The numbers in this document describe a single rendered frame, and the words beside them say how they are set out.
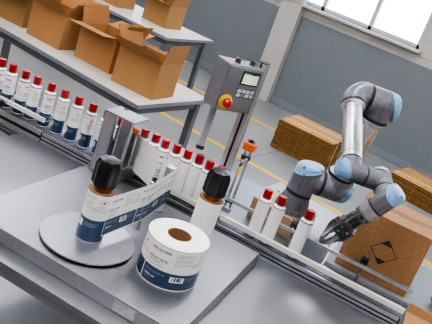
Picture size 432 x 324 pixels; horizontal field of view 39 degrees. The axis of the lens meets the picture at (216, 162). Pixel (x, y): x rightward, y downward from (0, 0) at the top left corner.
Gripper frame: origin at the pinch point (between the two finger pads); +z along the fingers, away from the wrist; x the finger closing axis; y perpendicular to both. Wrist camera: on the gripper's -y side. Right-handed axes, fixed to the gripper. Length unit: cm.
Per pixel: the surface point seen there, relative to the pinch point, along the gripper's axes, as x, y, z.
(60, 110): -107, 2, 62
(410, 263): 28.1, -18.7, -16.2
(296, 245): -3.8, 2.9, 8.8
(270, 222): -16.6, 2.7, 11.7
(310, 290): 11.9, 8.8, 12.3
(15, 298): -53, 27, 120
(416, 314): 44.8, -12.7, -7.9
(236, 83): -67, -3, -8
